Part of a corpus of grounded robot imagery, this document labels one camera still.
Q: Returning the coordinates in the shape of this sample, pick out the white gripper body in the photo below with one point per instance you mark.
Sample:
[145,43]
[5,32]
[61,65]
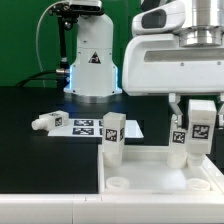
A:
[156,64]

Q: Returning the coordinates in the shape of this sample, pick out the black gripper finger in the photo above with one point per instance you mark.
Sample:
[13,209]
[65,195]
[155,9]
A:
[220,110]
[177,120]

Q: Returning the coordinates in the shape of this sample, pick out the white square tabletop tray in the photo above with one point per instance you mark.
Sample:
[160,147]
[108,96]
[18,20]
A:
[144,170]

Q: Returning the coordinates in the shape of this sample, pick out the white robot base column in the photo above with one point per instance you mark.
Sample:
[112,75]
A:
[93,75]

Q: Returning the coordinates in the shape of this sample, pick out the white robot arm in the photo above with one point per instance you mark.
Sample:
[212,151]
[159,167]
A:
[203,26]

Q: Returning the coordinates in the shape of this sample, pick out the white sheet with tags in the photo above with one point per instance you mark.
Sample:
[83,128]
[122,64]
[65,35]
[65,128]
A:
[93,128]

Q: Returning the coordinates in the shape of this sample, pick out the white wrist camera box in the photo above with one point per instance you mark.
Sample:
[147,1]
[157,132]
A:
[158,16]

